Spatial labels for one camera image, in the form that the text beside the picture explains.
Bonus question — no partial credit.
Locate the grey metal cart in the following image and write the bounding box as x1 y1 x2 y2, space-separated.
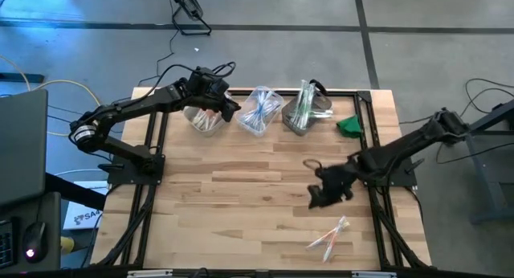
461 99 514 226

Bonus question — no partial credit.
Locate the orange toothbrush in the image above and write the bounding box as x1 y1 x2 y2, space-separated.
190 107 206 129
198 108 218 131
305 221 350 250
204 109 222 130
322 215 348 264
192 108 212 130

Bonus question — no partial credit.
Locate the beige plastic bin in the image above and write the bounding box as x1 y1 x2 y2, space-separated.
183 91 230 137

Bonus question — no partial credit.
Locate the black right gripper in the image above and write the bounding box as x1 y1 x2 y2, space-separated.
306 161 359 210

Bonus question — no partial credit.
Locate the yellow cable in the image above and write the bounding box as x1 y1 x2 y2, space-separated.
0 55 108 137

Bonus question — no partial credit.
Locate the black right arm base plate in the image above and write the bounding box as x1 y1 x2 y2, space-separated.
359 155 418 187

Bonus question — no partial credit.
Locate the white bracket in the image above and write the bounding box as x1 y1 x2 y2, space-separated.
127 269 173 278
352 271 398 278

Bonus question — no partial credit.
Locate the dark desk surface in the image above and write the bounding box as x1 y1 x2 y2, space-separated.
0 191 62 273

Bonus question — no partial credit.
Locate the grey plastic bin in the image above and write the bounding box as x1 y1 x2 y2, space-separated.
280 84 334 137

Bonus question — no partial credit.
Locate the green toothbrush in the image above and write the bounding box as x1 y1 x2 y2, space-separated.
288 93 308 130
288 111 332 125
291 88 310 130
296 79 316 122
295 81 314 129
292 108 334 121
299 83 317 129

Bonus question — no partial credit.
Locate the backlit keyboard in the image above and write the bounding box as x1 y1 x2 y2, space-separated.
0 218 19 271

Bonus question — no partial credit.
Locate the clear plastic bin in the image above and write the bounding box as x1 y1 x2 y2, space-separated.
234 84 285 137

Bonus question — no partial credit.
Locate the white cardboard box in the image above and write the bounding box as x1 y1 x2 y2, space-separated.
62 180 108 231

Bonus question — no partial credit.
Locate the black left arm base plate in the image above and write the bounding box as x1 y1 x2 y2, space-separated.
98 153 166 186

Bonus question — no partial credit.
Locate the green cloth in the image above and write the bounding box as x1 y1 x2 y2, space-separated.
336 114 363 139

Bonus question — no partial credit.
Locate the yellow object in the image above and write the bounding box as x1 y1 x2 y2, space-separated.
59 235 77 255

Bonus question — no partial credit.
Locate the black floor fan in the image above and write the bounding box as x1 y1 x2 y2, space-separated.
163 0 213 37

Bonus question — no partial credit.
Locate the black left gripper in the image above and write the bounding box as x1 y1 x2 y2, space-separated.
186 67 243 124

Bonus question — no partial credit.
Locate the black floor cable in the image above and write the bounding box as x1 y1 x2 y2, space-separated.
435 77 514 166

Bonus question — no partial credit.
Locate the black floor bar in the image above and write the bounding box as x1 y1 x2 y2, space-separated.
0 72 45 84

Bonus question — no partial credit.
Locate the black clamp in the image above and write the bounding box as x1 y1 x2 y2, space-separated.
308 79 328 96

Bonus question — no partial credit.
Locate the black computer mouse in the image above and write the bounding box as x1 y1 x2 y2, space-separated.
22 220 49 265

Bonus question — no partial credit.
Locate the black fan cable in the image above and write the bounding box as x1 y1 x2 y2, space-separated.
137 28 181 88

